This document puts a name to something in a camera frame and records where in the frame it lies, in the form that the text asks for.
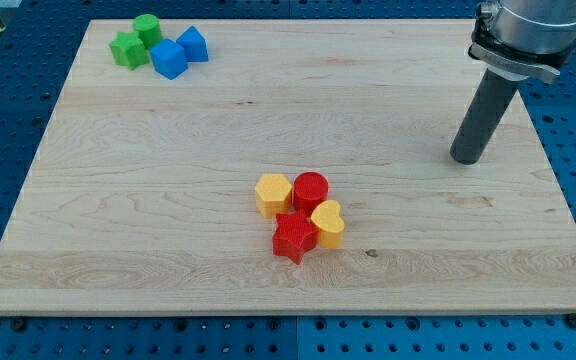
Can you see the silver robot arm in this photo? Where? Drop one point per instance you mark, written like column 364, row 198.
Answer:
column 521, row 39

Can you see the yellow heart block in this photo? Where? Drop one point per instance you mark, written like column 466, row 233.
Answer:
column 327, row 218

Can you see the red star block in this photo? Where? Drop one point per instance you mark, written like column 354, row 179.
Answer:
column 294, row 236

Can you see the green star block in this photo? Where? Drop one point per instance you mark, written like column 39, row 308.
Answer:
column 128, row 50

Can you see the yellow hexagon block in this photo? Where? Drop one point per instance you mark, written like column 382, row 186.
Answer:
column 273, row 195

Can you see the red cylinder block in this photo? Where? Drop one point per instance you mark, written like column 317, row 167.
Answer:
column 309, row 190

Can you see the wooden board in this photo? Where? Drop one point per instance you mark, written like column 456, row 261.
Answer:
column 140, row 199

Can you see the blue triangular block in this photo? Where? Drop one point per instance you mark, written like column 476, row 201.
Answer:
column 194, row 45

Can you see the blue cube block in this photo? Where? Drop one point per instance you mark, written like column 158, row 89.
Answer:
column 169, row 59

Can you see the green cylinder block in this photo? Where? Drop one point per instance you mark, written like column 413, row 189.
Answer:
column 148, row 28

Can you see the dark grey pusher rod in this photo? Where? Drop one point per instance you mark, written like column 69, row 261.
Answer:
column 484, row 114

